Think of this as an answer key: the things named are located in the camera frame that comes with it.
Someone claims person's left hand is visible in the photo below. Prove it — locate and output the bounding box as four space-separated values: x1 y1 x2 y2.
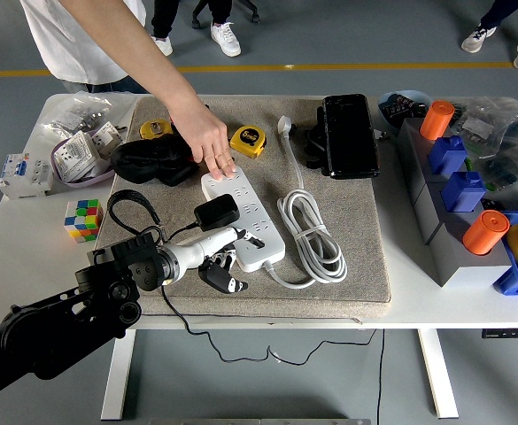
168 102 237 182

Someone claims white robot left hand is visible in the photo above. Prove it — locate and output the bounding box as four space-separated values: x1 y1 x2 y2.
174 226 267 295

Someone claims thin black adapter cord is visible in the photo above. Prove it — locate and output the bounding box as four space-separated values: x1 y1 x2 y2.
160 220 377 367

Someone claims black power adapter plug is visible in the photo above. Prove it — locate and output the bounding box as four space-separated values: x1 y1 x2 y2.
194 193 241 232

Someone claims white power strip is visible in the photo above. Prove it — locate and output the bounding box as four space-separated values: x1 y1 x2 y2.
200 167 286 273

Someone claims yellow 5m tape measure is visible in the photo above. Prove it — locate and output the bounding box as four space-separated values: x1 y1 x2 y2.
230 125 268 159

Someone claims round yellow black tape measure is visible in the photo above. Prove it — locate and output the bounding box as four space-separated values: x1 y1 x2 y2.
140 119 174 141

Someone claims black table control panel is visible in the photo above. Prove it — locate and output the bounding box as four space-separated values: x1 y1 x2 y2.
482 327 518 341

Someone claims grey-brown fabric mat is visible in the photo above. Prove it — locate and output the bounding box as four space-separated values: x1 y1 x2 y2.
93 94 395 321

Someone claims white table leg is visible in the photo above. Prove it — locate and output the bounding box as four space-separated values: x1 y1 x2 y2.
100 328 136 421
417 328 460 420

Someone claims person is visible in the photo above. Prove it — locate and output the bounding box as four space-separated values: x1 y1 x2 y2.
150 0 243 58
19 0 149 94
460 0 518 71

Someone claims multicoloured puzzle cube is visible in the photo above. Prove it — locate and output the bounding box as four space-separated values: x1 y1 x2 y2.
63 197 104 243

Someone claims pale purple bowl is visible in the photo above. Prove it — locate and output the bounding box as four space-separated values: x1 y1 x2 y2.
50 141 117 189

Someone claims clear bag of small hardware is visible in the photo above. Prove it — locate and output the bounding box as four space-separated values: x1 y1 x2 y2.
39 90 136 147

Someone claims black office chair base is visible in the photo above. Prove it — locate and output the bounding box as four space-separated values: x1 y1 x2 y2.
190 0 262 30

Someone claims blue plastic bin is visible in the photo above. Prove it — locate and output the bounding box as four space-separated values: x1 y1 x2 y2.
492 210 518 298

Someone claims glossy black flat device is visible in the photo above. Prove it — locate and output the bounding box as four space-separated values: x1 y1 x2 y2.
322 93 382 181

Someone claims grey block base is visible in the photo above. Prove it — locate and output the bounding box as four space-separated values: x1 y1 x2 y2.
395 117 514 289

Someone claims light blue bowl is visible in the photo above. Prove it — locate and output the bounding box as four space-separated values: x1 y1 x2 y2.
377 90 435 134

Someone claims white circuit breaker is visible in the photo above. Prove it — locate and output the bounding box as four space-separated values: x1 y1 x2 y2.
0 151 55 199

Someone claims orange plastic cylinder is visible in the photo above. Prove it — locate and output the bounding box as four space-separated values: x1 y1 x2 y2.
420 100 457 141
462 210 512 257

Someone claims dark printed packet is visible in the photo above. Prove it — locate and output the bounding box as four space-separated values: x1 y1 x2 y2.
381 94 432 123

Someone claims blue plastic block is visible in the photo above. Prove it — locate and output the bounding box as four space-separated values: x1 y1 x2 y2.
442 171 488 213
428 135 469 176

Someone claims clear bag of electronic parts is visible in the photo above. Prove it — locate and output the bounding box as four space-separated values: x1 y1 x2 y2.
451 97 518 209

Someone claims white power strip cord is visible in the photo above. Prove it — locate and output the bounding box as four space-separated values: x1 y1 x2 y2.
267 114 349 290

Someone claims white wall socket panel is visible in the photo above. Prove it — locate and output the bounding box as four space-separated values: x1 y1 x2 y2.
52 130 103 183
90 120 127 158

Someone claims black hanging cable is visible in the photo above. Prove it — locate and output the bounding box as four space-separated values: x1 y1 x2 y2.
375 328 386 425

